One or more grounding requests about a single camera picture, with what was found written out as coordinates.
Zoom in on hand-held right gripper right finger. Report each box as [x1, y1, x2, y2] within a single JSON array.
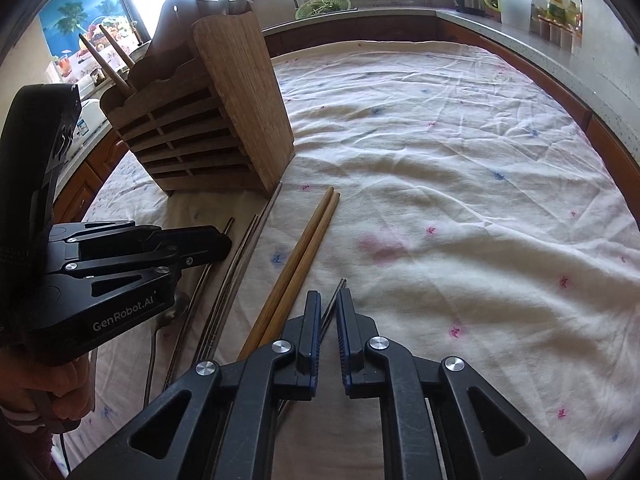
[[336, 287, 588, 480]]

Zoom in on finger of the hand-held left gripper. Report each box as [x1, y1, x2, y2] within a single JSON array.
[[50, 221, 234, 267], [45, 252, 198, 301]]

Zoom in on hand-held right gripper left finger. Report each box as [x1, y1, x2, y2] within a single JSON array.
[[65, 290, 323, 480]]

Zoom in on carved wooden chopstick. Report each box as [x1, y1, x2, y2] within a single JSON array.
[[238, 186, 335, 360], [259, 191, 341, 348]]

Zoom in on wooden utensil holder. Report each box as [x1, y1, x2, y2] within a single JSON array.
[[99, 0, 296, 196]]

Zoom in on person's left hand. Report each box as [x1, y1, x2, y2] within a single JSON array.
[[15, 352, 97, 423]]

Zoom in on metal spoon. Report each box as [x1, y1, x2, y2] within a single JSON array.
[[142, 290, 193, 409]]

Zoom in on wooden lower cabinets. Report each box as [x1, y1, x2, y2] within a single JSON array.
[[52, 132, 127, 223]]

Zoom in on white rice cooker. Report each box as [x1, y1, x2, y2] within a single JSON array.
[[72, 97, 112, 145]]

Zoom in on white printed tablecloth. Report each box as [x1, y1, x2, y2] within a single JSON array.
[[65, 40, 640, 480]]

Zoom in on beach print window blind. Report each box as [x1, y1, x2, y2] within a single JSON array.
[[39, 0, 132, 81]]

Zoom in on green colander with vegetables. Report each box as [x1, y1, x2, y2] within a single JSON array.
[[295, 0, 359, 20]]

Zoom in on grey kitchen countertop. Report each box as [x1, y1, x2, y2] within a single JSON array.
[[250, 5, 640, 136]]

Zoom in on row of seasoning bottles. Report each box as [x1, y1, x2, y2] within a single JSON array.
[[532, 0, 584, 48]]

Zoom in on white pitcher green handle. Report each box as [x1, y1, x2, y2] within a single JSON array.
[[482, 0, 534, 31]]

